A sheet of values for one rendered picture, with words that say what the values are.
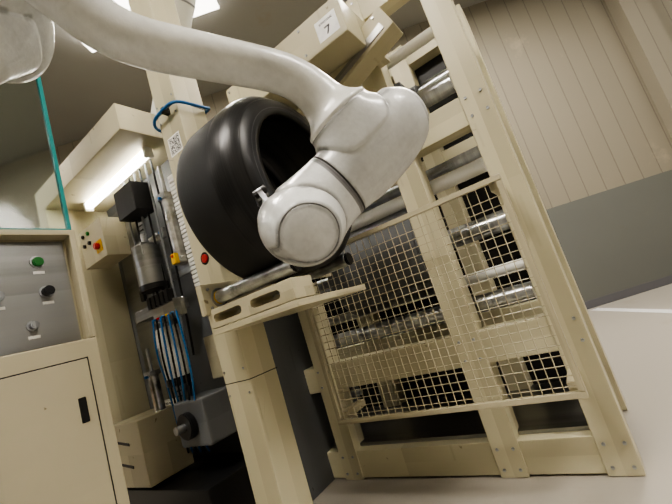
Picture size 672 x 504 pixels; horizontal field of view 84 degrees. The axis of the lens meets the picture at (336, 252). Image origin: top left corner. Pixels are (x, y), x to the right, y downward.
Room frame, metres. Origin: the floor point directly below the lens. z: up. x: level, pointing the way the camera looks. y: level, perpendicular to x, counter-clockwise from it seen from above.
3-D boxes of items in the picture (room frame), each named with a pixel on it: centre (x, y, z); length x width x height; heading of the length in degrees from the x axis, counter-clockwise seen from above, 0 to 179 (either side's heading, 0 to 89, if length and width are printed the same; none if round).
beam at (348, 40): (1.40, -0.08, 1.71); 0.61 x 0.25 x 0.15; 58
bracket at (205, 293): (1.31, 0.34, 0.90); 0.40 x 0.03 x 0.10; 148
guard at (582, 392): (1.38, -0.18, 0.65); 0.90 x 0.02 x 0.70; 58
